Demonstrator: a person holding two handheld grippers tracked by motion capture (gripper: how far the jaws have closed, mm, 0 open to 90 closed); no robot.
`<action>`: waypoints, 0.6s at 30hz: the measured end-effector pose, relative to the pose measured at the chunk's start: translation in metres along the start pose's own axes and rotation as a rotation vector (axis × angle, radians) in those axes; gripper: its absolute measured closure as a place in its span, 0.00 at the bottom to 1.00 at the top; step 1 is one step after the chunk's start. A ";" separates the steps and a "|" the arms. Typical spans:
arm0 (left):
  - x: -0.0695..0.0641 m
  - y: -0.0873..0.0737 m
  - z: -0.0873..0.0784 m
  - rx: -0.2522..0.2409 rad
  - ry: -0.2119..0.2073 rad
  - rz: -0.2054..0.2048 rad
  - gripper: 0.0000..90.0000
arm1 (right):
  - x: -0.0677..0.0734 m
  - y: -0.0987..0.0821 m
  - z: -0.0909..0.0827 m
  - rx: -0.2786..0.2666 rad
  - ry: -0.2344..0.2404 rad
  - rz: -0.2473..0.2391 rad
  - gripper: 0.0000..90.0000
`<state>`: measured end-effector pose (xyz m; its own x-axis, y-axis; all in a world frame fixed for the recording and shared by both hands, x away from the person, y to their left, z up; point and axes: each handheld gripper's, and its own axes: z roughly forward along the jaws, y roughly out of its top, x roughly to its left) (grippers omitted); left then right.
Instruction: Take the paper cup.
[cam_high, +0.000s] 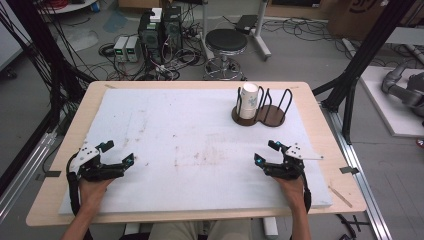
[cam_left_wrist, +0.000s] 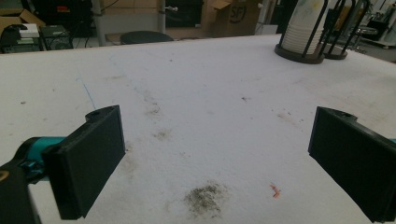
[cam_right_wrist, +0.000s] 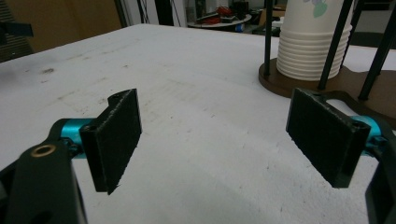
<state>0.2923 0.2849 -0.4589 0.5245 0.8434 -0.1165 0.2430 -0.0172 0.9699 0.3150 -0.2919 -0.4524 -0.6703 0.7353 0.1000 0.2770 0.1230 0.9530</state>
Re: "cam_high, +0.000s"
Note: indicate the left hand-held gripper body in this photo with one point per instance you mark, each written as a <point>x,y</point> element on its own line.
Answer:
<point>89,166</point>

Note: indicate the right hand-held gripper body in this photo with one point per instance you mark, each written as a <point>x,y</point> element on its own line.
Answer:
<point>286,168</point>

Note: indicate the stack of white paper cups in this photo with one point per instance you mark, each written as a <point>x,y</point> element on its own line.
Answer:
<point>248,100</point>

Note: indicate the person's right hand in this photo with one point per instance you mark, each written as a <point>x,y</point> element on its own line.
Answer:
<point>291,193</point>

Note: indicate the person's left hand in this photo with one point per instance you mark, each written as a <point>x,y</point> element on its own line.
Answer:
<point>93,193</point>

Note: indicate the black tape piece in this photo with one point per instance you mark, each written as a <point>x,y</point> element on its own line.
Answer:
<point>349,170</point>
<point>50,174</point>

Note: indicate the light wooden table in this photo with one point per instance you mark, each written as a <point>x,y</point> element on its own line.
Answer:
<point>333,133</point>

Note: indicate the thin wooden stick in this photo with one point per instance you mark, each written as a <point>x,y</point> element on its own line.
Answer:
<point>340,196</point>

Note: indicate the white table leg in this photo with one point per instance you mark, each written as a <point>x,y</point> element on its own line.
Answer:
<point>270,228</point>

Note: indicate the white foam mat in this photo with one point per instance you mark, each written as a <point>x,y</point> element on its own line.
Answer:
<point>200,133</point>

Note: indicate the black floor clamps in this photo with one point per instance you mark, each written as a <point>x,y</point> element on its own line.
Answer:
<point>350,228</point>

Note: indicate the person's legs in beige trousers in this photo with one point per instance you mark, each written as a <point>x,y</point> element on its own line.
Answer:
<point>206,231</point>

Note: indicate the grey bench power supply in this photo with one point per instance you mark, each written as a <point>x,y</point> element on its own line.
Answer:
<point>120,48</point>
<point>133,49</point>

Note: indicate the white metal stand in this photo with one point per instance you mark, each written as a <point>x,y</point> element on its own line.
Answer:
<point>261,40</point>

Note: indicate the white platform board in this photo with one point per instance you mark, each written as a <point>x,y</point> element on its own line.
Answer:
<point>390,120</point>

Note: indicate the black round stool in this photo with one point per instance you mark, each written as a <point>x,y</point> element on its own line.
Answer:
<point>226,40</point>

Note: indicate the black computer tower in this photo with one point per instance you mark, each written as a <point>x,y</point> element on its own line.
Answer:
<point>172,30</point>
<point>150,36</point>

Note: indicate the black flat device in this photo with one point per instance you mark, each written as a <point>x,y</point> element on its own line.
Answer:
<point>246,23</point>

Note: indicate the blue tape roll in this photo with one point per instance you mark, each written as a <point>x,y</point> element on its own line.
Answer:
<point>95,6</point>

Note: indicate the small white box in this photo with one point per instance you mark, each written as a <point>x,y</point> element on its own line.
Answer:
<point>156,15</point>

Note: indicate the brown cardboard box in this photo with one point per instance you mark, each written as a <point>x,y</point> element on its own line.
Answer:
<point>356,18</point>

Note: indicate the aluminium rail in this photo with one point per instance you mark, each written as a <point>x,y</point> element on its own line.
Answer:
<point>366,193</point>
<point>23,173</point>

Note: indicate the black metal frame post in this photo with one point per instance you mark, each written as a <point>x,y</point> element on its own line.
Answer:
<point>363,56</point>

